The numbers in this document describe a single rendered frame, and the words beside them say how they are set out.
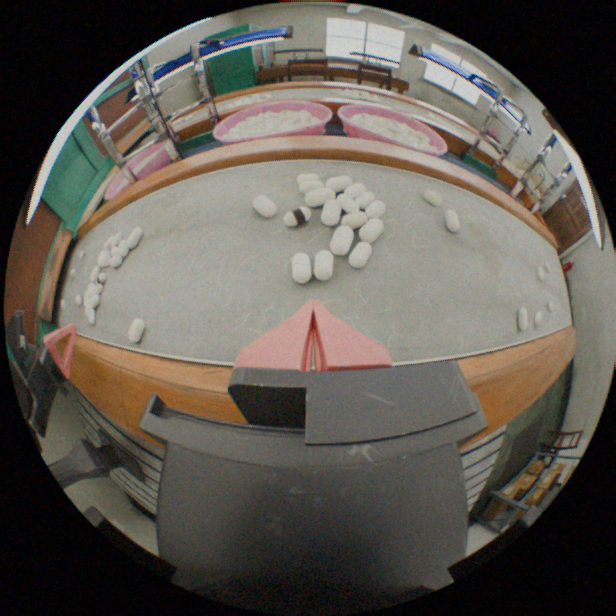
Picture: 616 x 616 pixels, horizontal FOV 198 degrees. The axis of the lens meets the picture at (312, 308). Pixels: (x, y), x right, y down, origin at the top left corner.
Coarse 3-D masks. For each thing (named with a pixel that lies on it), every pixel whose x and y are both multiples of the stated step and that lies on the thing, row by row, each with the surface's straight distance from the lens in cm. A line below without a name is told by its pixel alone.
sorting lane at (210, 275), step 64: (192, 192) 37; (256, 192) 30; (384, 192) 31; (448, 192) 40; (128, 256) 39; (192, 256) 27; (256, 256) 23; (384, 256) 24; (448, 256) 29; (512, 256) 46; (64, 320) 74; (128, 320) 33; (192, 320) 24; (256, 320) 21; (384, 320) 21; (448, 320) 25; (512, 320) 38
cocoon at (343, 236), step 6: (342, 228) 22; (348, 228) 22; (336, 234) 22; (342, 234) 22; (348, 234) 22; (336, 240) 21; (342, 240) 21; (348, 240) 22; (330, 246) 22; (336, 246) 21; (342, 246) 21; (348, 246) 21; (336, 252) 21; (342, 252) 21
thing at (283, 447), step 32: (160, 416) 7; (192, 416) 6; (480, 416) 6; (192, 448) 5; (224, 448) 5; (256, 448) 5; (288, 448) 5; (320, 448) 5; (352, 448) 5; (384, 448) 5; (416, 448) 5
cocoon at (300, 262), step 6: (294, 258) 20; (300, 258) 20; (306, 258) 20; (294, 264) 20; (300, 264) 20; (306, 264) 20; (294, 270) 20; (300, 270) 20; (306, 270) 20; (294, 276) 20; (300, 276) 20; (306, 276) 20; (300, 282) 20
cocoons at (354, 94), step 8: (256, 96) 87; (264, 96) 85; (344, 96) 83; (352, 96) 81; (360, 96) 82; (368, 96) 86; (376, 96) 91; (232, 104) 84; (240, 104) 79; (176, 120) 107; (440, 120) 97
